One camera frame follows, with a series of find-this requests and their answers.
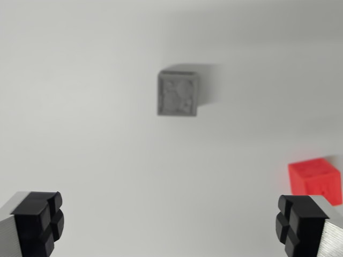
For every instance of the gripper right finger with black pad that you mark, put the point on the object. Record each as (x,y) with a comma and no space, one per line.
(308,227)

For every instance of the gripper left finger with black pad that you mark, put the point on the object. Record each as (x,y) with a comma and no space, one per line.
(32,225)

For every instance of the red embossed rubber cube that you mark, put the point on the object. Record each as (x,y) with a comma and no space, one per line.
(316,179)

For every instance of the grey embossed rubber cube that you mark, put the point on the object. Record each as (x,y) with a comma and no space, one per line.
(177,93)

